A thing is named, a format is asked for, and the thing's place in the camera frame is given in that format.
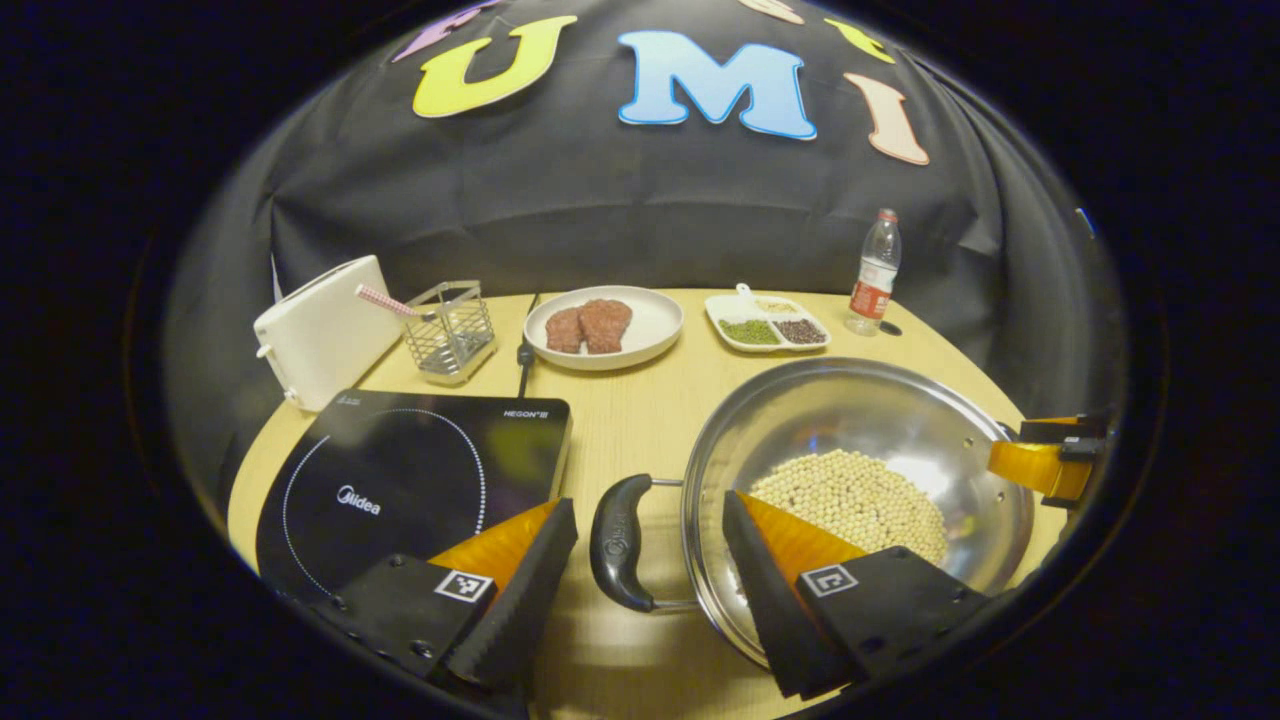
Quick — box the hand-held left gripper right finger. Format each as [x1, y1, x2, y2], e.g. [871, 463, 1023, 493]
[722, 490, 991, 701]

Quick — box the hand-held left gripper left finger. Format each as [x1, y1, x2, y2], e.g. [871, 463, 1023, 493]
[310, 497, 579, 691]

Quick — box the steel pot with black handle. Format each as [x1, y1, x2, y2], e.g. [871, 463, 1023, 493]
[589, 356, 1037, 672]

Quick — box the white toaster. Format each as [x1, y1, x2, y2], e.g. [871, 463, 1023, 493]
[252, 253, 404, 414]

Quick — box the heap of soybeans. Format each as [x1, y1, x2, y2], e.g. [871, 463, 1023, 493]
[747, 448, 950, 567]

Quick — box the black induction cooktop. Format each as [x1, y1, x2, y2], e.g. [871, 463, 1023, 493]
[255, 387, 574, 602]

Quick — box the small brown meat piece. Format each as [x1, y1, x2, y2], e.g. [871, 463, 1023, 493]
[544, 306, 585, 355]

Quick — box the clear bottle with red label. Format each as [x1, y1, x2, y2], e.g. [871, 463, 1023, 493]
[844, 207, 903, 338]

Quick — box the black backdrop cloth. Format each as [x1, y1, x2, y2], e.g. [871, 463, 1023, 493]
[163, 0, 1129, 506]

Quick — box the metal wire basket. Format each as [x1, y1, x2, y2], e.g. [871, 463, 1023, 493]
[401, 279, 498, 388]

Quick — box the large brown meat piece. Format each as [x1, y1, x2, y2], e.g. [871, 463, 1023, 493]
[577, 297, 635, 356]

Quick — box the round white plate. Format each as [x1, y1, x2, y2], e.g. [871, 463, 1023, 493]
[522, 285, 686, 373]

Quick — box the red checked straw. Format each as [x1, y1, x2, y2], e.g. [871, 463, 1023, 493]
[356, 283, 437, 322]

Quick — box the white divided bean dish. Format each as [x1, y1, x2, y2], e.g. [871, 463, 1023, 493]
[703, 282, 833, 355]

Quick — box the black power cable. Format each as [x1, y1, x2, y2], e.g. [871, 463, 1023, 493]
[514, 292, 542, 400]

